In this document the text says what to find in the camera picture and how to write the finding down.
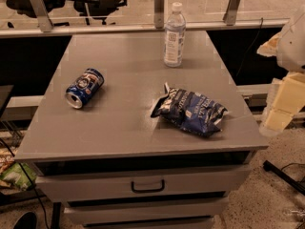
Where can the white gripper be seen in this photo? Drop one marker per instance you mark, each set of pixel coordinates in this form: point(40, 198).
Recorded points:
point(293, 50)

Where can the blue pepsi can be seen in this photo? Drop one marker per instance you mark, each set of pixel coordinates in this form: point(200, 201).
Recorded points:
point(81, 91)

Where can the black stand leg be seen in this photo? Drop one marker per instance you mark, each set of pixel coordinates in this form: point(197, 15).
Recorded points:
point(269, 167)

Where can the blue chip bag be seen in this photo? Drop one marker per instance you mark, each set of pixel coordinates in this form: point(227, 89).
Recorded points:
point(191, 112)

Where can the clear plastic water bottle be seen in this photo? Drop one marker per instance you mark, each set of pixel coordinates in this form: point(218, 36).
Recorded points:
point(174, 36)

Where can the grey drawer cabinet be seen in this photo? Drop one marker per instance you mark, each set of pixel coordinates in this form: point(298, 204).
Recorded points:
point(87, 158)

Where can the green snack bag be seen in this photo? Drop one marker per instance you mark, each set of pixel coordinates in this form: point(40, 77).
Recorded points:
point(20, 175)

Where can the black shoe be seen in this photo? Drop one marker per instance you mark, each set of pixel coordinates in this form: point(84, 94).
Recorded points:
point(26, 221)

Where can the right metal bracket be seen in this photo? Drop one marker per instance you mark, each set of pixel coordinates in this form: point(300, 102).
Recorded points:
point(230, 15)

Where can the metal bracket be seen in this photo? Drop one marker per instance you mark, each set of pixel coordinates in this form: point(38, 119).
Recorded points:
point(230, 15)
point(158, 17)
point(42, 16)

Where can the middle metal bracket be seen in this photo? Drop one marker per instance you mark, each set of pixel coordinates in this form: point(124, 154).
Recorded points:
point(158, 17)

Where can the black drawer handle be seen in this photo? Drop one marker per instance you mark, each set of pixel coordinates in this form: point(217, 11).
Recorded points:
point(144, 188)

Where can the left metal bracket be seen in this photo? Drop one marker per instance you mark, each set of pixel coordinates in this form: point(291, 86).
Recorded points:
point(42, 16)

